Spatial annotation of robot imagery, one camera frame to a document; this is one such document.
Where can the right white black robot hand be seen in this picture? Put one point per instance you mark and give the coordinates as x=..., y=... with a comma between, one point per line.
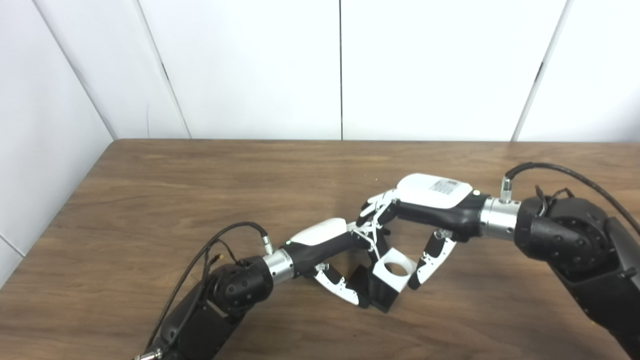
x=435, y=210

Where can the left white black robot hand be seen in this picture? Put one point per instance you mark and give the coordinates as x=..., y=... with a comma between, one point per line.
x=315, y=247

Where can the black peg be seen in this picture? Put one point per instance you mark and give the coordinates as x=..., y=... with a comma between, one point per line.
x=381, y=297

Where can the white square piece with hole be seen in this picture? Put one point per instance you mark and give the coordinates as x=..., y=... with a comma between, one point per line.
x=385, y=277

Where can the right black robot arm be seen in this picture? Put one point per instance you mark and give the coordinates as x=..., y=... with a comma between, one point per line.
x=575, y=240

